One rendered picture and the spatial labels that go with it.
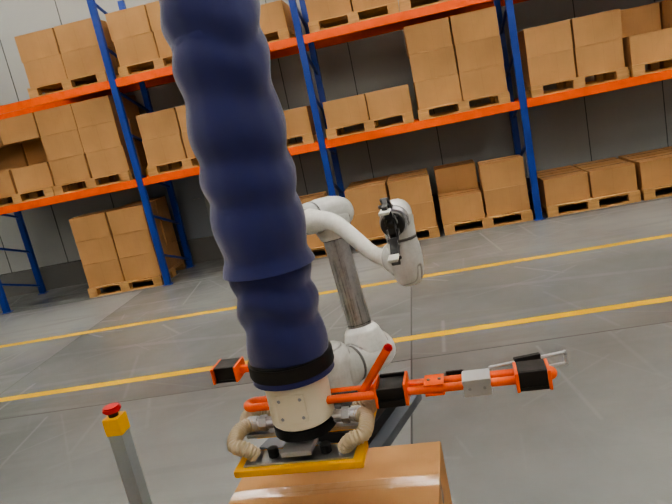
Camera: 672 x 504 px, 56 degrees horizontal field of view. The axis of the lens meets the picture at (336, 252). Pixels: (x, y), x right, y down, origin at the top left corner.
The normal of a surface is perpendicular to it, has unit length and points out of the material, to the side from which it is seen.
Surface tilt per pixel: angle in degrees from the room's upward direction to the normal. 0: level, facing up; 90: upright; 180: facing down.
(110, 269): 90
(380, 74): 90
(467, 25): 90
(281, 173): 75
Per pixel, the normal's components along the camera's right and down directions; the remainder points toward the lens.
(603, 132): -0.11, 0.24
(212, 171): -0.58, 0.10
